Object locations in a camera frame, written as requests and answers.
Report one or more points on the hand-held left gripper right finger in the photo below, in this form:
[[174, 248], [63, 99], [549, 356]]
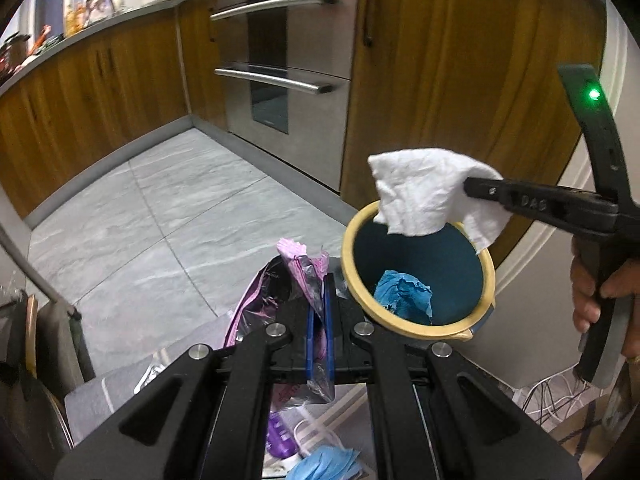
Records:
[[395, 385]]

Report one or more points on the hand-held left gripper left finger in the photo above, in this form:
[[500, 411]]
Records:
[[240, 385]]

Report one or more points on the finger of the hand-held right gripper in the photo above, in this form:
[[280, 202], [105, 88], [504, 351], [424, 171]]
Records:
[[540, 202]]

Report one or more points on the blue face mask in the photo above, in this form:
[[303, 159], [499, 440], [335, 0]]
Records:
[[325, 465]]

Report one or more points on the blue bin with yellow rim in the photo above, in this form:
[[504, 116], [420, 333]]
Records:
[[450, 270]]

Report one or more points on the white paper towel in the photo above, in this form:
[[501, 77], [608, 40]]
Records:
[[425, 195]]

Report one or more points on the pink snack packet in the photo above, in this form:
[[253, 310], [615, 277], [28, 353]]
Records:
[[300, 270]]

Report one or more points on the person's right hand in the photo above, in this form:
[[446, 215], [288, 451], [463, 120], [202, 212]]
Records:
[[584, 290]]

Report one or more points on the purple plastic wrapper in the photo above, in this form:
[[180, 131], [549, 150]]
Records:
[[282, 437]]

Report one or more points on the grey checked floor mat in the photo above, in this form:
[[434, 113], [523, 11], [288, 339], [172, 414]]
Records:
[[100, 400]]

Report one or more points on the tall wooden cabinet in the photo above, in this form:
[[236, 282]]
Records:
[[475, 60]]

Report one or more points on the wooden cutting board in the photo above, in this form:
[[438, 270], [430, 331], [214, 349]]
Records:
[[31, 335]]

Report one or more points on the metal shelf rack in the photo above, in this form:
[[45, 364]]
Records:
[[45, 280]]

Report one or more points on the stainless steel oven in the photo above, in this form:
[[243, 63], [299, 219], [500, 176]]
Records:
[[300, 45]]

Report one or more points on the long wooden base cabinet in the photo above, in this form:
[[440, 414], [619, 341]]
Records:
[[90, 110]]

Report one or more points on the narrow wooden cabinet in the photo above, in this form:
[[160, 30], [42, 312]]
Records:
[[200, 60]]

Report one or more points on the grey kitchen countertop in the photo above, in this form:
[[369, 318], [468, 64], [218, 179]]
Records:
[[100, 20]]

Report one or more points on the yellow bottles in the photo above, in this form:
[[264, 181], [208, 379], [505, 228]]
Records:
[[75, 17]]

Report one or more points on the dish rack with white bowls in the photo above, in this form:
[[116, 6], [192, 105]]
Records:
[[102, 2]]

